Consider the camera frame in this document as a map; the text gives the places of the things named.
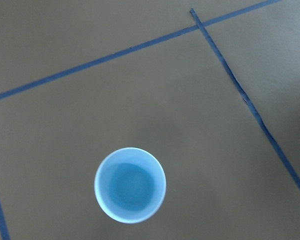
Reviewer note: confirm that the light blue plastic cup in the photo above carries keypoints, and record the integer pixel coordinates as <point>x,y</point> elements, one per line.
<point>130,185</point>

